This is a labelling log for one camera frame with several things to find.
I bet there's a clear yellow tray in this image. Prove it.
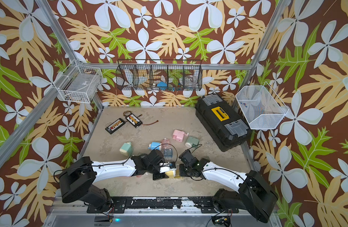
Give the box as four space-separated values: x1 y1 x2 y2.
174 170 180 178

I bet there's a yellow pencil sharpener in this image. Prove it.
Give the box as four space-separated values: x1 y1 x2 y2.
165 170 176 179

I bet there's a blue pencil sharpener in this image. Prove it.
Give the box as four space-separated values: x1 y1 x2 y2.
148 141 162 150

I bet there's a clear blue tray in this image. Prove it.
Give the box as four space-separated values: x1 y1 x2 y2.
163 148 173 161

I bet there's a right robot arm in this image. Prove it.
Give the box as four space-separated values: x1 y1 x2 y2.
179 149 278 223

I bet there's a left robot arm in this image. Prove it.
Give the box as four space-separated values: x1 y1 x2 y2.
58 149 176 213

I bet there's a green pencil sharpener right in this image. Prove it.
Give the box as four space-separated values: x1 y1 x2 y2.
185 136 200 148

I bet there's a green pencil sharpener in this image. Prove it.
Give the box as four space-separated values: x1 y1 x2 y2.
185 136 200 148
120 142 133 156

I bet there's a clear pink tray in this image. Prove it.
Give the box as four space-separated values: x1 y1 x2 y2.
161 138 171 149

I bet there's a green pencil sharpener left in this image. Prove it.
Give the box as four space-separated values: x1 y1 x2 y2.
120 142 133 156

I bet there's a pink pencil sharpener right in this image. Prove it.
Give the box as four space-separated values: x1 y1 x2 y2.
172 130 189 142

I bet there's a black charging board right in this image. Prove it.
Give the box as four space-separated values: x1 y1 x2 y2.
125 113 142 128

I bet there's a black charging board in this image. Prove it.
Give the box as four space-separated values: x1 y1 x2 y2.
125 113 142 128
105 118 125 134

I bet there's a black charging board left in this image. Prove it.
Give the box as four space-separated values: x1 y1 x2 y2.
105 118 125 134

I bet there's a black yellow-latch toolbox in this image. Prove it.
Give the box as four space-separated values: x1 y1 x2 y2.
195 95 252 152

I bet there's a white mesh basket right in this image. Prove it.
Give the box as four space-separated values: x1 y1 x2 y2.
236 82 289 131

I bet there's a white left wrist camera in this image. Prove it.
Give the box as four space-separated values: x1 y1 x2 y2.
159 162 176 175

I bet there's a black wire basket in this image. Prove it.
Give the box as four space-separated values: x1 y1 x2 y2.
114 60 203 91

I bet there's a white wire basket left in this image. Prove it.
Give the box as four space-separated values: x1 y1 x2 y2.
54 60 103 104

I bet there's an aluminium frame back bar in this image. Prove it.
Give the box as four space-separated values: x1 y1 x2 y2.
77 63 252 71

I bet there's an aluminium frame post right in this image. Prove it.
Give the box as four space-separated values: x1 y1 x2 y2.
232 0 291 111

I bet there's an aluminium frame post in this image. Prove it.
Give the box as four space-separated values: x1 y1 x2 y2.
232 0 291 111
37 1 103 110

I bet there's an aluminium frame post left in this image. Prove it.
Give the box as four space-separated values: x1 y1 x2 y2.
37 1 103 110

